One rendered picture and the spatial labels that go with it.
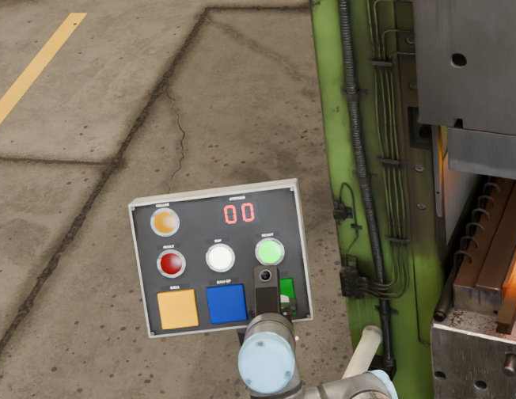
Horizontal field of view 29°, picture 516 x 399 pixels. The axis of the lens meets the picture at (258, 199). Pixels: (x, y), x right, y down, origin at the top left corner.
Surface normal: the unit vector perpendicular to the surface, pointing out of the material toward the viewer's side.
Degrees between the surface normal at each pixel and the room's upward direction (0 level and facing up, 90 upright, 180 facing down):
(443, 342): 90
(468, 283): 0
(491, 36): 90
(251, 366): 55
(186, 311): 60
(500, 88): 90
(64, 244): 0
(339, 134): 90
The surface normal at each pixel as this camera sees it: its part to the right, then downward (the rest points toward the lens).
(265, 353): -0.08, 0.10
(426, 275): -0.41, 0.62
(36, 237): -0.15, -0.77
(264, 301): -0.17, -0.32
